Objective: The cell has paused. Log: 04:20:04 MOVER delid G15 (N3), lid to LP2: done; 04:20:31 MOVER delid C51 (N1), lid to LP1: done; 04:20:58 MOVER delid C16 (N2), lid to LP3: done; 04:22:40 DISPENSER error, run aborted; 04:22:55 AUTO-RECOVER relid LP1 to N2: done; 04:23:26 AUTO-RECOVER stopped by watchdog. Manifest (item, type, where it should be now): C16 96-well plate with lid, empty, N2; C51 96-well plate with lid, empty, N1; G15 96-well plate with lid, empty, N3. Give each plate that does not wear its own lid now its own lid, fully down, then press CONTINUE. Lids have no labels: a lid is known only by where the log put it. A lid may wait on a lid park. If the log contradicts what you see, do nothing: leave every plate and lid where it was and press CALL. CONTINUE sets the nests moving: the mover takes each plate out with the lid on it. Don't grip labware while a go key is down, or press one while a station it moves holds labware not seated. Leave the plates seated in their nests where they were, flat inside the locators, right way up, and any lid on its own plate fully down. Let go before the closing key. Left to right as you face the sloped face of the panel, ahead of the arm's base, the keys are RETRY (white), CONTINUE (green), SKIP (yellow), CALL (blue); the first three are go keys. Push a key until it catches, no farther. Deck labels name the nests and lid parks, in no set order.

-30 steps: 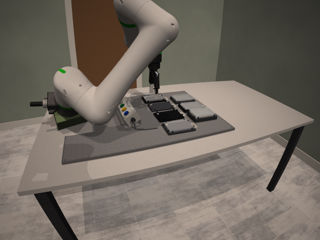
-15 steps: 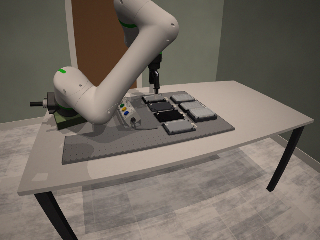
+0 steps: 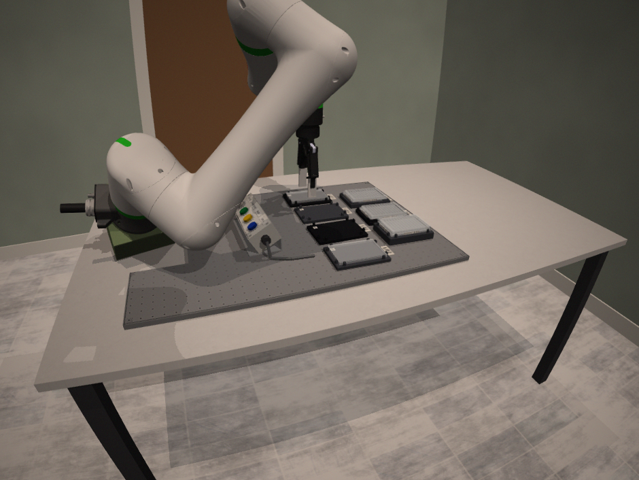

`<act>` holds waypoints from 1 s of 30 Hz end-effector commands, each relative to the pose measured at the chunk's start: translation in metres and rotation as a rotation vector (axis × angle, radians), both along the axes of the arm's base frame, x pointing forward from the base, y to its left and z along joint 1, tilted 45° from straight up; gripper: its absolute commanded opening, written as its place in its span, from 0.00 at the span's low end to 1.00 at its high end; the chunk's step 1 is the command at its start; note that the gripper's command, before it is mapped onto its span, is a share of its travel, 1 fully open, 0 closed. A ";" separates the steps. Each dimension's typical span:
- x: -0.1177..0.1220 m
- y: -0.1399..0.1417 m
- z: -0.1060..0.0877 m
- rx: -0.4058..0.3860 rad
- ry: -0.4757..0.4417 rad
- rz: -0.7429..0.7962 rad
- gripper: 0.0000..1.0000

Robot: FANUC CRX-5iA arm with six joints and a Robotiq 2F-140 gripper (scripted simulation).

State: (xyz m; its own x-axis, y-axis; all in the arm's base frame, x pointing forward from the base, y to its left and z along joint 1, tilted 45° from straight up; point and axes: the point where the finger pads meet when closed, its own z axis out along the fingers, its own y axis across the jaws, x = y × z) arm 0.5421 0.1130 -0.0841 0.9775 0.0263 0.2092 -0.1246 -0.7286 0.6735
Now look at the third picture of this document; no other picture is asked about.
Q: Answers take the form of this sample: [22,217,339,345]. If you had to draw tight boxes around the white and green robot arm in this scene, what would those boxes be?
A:
[60,0,358,251]

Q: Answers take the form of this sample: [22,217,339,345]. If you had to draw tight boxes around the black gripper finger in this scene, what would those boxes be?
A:
[303,143,319,198]
[297,138,307,187]

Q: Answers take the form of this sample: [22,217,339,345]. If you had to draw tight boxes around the grey push-button control panel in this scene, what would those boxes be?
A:
[233,193,315,260]

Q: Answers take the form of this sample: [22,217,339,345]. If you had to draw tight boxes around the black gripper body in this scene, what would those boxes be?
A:
[296,126,320,154]

